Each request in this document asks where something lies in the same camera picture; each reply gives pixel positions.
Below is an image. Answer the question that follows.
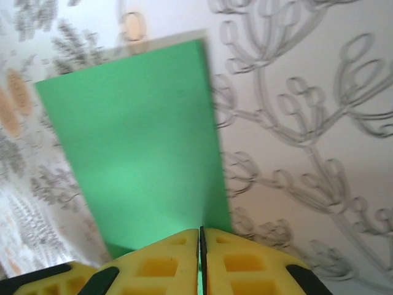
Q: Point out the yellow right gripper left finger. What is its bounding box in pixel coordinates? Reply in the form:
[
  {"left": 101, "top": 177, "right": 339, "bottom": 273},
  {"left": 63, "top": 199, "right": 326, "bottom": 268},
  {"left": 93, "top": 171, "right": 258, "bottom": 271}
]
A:
[{"left": 82, "top": 229, "right": 201, "bottom": 295}]

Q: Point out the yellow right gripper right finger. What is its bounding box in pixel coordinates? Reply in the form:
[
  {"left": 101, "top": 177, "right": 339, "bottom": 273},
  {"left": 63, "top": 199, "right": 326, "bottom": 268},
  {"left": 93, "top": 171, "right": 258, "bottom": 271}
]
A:
[{"left": 201, "top": 227, "right": 335, "bottom": 295}]

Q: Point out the green paper sheet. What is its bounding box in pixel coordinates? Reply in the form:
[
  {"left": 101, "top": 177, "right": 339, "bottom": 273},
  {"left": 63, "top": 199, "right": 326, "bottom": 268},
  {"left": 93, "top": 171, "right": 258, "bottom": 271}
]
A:
[{"left": 33, "top": 38, "right": 232, "bottom": 295}]

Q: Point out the floral patterned table cover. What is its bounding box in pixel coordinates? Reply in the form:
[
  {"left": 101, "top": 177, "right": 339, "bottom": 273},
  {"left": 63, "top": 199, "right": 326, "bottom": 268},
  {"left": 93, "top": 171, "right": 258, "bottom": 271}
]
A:
[{"left": 0, "top": 0, "right": 393, "bottom": 295}]

